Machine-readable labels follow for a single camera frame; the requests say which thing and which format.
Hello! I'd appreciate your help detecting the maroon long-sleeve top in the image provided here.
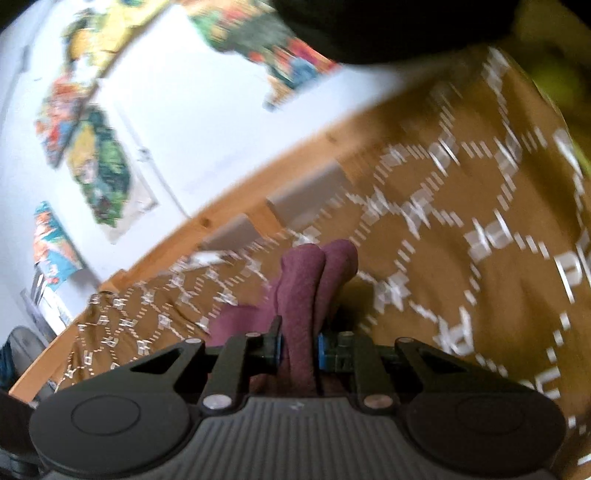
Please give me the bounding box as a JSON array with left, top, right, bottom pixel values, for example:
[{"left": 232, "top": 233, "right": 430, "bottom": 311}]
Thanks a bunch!
[{"left": 211, "top": 239, "right": 359, "bottom": 396}]

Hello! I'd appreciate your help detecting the brown patterned PF blanket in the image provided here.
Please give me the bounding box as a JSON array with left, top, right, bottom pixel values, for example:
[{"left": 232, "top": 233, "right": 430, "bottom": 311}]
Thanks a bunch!
[{"left": 31, "top": 49, "right": 590, "bottom": 479}]

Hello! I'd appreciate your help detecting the curled anime girl poster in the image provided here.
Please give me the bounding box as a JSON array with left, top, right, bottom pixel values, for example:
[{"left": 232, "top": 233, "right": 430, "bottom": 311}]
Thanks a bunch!
[{"left": 33, "top": 202, "right": 85, "bottom": 291}]

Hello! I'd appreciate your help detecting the anime boy poster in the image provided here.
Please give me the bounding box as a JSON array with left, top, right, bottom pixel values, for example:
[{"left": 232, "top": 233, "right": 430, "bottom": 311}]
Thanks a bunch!
[{"left": 65, "top": 103, "right": 157, "bottom": 244}]

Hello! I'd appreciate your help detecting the top edge cartoon poster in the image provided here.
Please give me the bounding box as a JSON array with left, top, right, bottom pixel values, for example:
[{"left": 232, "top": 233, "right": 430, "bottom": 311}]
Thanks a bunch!
[{"left": 35, "top": 74, "right": 97, "bottom": 168}]

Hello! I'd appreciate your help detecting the colourful landscape poster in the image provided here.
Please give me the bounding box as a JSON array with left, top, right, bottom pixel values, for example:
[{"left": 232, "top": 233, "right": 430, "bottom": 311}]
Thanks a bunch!
[{"left": 181, "top": 0, "right": 338, "bottom": 110}]

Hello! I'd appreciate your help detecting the wooden bed frame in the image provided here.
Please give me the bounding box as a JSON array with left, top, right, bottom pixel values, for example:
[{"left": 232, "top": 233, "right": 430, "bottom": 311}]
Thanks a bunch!
[{"left": 9, "top": 48, "right": 487, "bottom": 403}]

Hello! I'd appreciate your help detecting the white wall conduit pipe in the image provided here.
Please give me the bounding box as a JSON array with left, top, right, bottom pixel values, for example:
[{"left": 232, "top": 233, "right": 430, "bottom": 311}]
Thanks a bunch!
[{"left": 91, "top": 80, "right": 192, "bottom": 220}]

